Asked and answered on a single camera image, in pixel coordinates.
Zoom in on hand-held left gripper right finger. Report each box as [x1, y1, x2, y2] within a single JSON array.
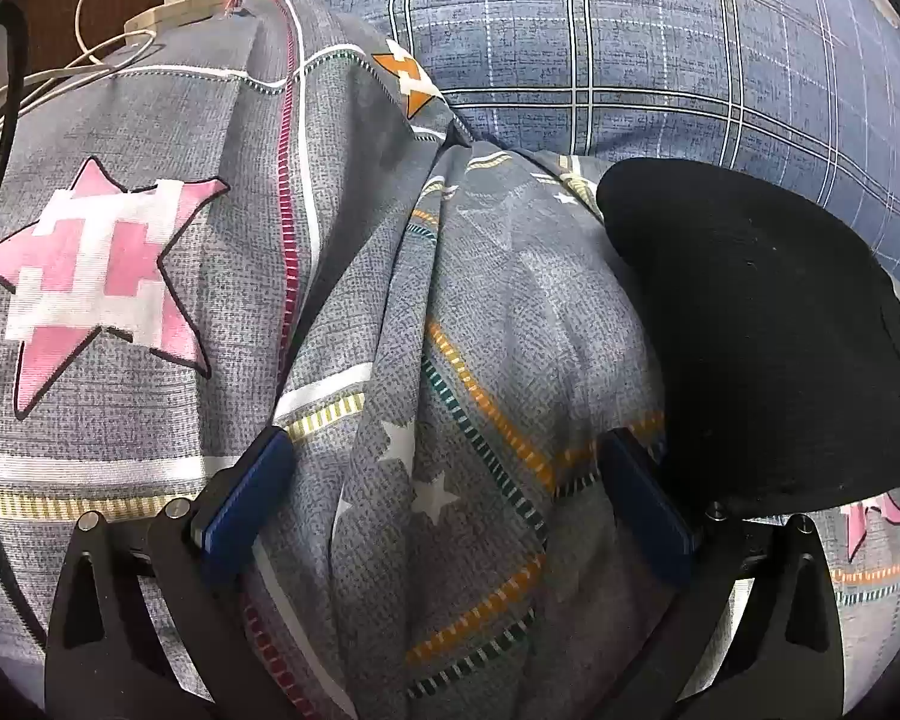
[[600, 427, 847, 720]]

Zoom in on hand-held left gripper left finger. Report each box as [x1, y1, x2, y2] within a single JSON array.
[[43, 426, 297, 720]]

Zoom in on black cable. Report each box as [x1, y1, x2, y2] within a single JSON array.
[[0, 0, 32, 280]]

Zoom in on white power strip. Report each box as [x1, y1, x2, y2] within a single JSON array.
[[123, 0, 232, 36]]

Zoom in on black pants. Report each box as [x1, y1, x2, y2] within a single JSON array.
[[595, 156, 900, 522]]

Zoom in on white charging cable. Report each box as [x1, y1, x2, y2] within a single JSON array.
[[0, 0, 190, 163]]

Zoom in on grey star print bed sheet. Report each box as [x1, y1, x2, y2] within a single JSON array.
[[0, 0, 900, 720]]

